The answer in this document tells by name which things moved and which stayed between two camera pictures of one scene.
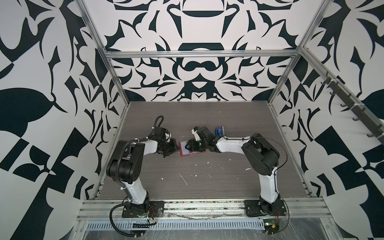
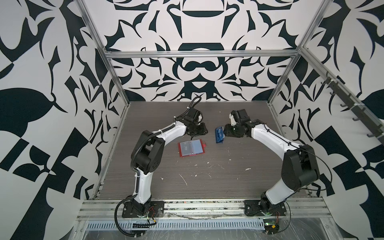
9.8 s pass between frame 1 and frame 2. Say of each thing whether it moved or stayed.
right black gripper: moved
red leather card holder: stayed
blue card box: stayed
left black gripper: moved
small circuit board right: stayed
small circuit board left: stayed
